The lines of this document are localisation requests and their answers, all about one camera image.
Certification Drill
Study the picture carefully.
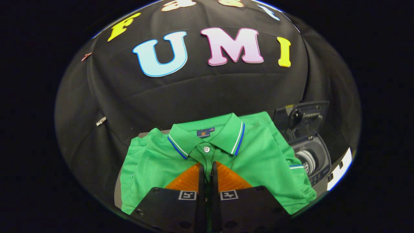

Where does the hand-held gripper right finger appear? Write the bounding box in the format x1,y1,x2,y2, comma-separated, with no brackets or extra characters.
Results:
210,161,291,233

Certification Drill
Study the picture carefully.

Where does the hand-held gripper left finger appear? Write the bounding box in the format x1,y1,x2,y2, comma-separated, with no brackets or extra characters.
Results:
131,163,207,233

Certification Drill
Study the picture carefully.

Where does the green polo shirt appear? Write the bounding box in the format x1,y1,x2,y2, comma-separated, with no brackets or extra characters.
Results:
120,111,317,216

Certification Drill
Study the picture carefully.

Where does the grey washing machine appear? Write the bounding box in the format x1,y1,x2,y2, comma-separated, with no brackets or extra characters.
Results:
287,133,332,195

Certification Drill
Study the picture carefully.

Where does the white printed board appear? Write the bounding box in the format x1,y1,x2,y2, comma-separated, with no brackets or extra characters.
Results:
327,148,353,191

